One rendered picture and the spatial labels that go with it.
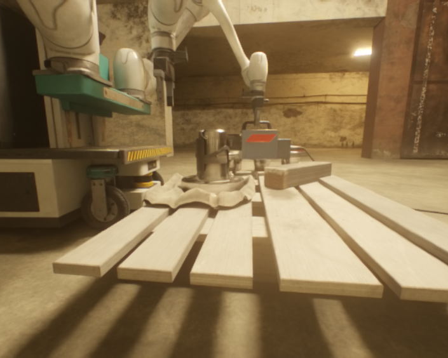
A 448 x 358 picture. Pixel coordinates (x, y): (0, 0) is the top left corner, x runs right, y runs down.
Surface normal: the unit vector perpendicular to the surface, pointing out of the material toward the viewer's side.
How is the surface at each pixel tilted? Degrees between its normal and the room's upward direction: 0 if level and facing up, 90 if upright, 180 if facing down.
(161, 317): 0
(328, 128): 90
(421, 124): 90
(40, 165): 90
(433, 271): 0
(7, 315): 0
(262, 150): 90
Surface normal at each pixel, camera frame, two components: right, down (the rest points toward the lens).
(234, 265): 0.00, -0.99
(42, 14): -0.11, 0.97
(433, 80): -0.12, 0.17
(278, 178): -0.76, 0.11
